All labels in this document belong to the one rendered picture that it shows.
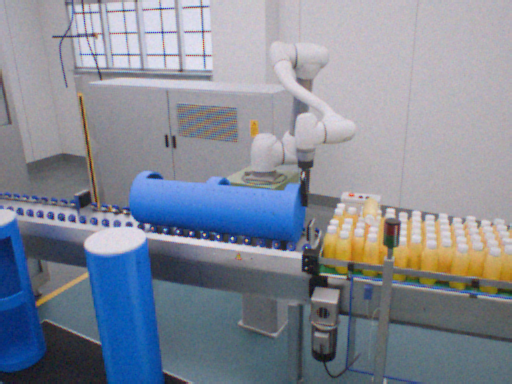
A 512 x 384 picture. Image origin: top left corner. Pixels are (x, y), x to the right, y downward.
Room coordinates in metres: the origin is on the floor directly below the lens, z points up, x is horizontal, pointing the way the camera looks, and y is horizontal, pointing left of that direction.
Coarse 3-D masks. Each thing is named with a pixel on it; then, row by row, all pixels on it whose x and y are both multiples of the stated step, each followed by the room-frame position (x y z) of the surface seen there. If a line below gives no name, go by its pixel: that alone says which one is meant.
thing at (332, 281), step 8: (312, 280) 1.78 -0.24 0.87; (320, 280) 1.77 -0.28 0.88; (328, 280) 1.76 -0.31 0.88; (336, 280) 1.75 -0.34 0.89; (344, 280) 1.74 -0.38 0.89; (312, 288) 1.78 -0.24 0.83; (328, 288) 1.76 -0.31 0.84; (336, 288) 1.75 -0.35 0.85; (344, 288) 1.74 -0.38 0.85; (344, 296) 1.74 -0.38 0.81; (344, 304) 1.74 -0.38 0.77; (344, 312) 1.78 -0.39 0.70
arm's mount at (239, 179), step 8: (248, 168) 2.91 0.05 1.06; (232, 176) 2.74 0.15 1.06; (240, 176) 2.73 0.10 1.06; (248, 176) 2.73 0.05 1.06; (288, 176) 2.71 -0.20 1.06; (296, 176) 2.75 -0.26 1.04; (232, 184) 2.62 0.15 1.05; (240, 184) 2.59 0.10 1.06; (248, 184) 2.57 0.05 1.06; (256, 184) 2.56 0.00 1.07; (264, 184) 2.55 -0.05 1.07; (272, 184) 2.56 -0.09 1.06; (280, 184) 2.56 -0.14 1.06
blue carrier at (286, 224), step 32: (160, 192) 2.15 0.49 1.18; (192, 192) 2.10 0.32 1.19; (224, 192) 2.06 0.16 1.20; (256, 192) 2.02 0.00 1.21; (288, 192) 1.99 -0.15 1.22; (160, 224) 2.17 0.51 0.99; (192, 224) 2.08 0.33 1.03; (224, 224) 2.02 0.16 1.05; (256, 224) 1.96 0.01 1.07; (288, 224) 1.91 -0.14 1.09
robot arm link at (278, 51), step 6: (276, 42) 2.53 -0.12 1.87; (282, 42) 2.53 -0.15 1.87; (270, 48) 2.51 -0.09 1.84; (276, 48) 2.47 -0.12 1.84; (282, 48) 2.47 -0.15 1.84; (288, 48) 2.47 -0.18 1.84; (294, 48) 2.47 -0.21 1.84; (270, 54) 2.48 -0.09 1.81; (276, 54) 2.44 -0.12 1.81; (282, 54) 2.43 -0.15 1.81; (288, 54) 2.44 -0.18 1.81; (294, 54) 2.45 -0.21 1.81; (270, 60) 2.46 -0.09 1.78; (276, 60) 2.41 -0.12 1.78; (288, 60) 2.42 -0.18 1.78; (294, 60) 2.45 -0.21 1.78; (294, 66) 2.47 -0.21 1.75
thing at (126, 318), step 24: (144, 240) 1.92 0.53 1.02; (96, 264) 1.79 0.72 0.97; (120, 264) 1.78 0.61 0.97; (144, 264) 1.87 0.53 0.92; (96, 288) 1.80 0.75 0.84; (120, 288) 1.78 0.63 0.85; (144, 288) 1.85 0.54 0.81; (96, 312) 1.83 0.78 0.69; (120, 312) 1.78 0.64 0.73; (144, 312) 1.83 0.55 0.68; (120, 336) 1.77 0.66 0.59; (144, 336) 1.82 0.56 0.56; (120, 360) 1.78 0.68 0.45; (144, 360) 1.81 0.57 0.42
